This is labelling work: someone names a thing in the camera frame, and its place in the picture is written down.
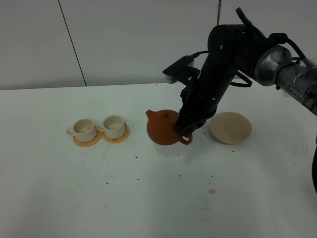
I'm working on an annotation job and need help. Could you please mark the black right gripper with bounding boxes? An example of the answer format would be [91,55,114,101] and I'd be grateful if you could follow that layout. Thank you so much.
[173,74,219,138]

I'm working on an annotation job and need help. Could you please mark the brown clay teapot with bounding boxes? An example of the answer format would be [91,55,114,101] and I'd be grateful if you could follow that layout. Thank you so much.
[146,110,193,146]

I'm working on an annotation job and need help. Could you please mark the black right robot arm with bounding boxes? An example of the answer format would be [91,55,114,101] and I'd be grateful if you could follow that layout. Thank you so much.
[170,8,317,137]

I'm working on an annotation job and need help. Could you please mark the beige round teapot mat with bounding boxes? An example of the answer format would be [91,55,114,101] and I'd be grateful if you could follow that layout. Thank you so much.
[209,112,252,145]

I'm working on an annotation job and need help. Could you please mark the right orange round coaster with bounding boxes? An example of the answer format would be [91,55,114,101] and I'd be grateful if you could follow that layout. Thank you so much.
[102,123,130,144]

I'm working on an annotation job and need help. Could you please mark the orange round coaster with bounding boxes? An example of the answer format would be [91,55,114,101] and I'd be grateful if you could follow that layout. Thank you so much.
[72,131,102,148]
[102,123,130,144]

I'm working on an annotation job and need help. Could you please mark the right white teacup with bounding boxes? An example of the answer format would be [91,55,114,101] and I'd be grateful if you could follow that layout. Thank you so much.
[96,116,126,139]

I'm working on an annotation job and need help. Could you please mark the white teacup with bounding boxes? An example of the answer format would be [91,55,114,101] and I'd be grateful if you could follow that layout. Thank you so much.
[66,119,97,143]
[96,116,126,139]

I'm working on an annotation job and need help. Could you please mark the left orange round coaster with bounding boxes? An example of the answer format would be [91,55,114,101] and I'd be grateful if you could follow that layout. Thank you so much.
[72,131,102,148]

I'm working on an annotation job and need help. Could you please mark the left white teacup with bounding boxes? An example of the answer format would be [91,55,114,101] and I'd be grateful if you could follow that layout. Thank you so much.
[66,119,97,143]

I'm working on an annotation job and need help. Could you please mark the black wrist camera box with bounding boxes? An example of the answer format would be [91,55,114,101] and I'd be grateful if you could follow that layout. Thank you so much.
[163,56,200,86]

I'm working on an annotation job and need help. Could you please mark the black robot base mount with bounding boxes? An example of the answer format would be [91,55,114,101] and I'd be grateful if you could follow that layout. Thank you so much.
[312,147,317,193]

